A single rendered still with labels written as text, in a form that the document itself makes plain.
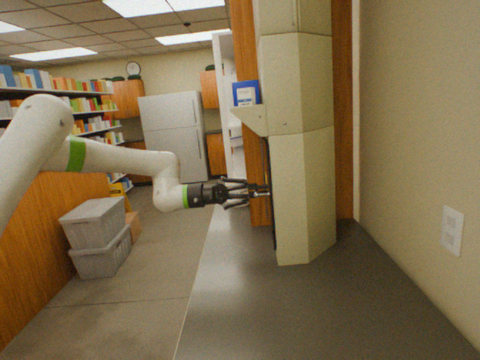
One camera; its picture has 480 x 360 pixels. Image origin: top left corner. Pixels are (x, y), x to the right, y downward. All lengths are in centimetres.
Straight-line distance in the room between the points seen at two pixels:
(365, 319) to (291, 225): 36
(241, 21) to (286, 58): 44
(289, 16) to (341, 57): 46
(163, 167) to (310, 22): 69
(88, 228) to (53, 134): 230
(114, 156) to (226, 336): 65
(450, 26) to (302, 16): 38
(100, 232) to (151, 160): 202
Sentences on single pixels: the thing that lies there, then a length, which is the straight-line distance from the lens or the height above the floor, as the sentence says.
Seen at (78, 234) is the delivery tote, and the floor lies 49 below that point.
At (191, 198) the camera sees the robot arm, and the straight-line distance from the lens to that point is 110.
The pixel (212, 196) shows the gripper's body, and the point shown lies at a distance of 110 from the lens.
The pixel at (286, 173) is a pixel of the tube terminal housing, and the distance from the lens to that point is 100.
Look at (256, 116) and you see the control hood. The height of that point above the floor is 148.
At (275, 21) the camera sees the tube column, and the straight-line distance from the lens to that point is 100.
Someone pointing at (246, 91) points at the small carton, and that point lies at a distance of 105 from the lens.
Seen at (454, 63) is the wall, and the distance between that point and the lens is 90.
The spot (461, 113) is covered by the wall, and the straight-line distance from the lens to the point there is 87.
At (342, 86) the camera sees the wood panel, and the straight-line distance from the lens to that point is 140.
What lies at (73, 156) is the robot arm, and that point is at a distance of 102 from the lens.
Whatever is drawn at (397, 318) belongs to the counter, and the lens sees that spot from 95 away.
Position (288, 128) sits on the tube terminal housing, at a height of 143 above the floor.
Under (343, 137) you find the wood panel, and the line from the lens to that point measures 142.
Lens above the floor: 153
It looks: 15 degrees down
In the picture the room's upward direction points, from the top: 6 degrees counter-clockwise
